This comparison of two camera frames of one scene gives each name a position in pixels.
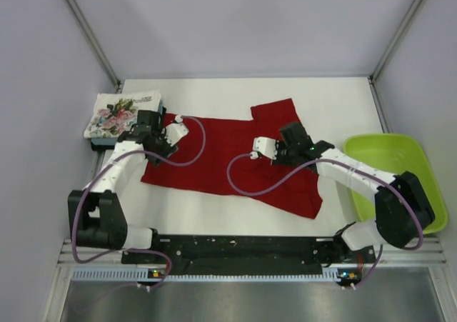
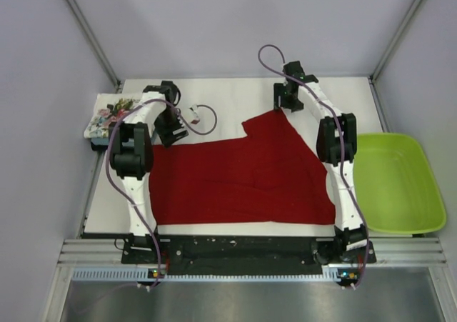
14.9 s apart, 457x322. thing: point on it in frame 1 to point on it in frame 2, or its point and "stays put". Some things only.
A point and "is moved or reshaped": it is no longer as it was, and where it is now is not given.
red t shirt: [216, 158] is moved or reshaped
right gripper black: [278, 161] to [278, 101]
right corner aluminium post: [400, 30] stays put
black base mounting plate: [250, 253] stays put
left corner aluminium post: [90, 36] stays put
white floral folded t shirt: [113, 113] stays put
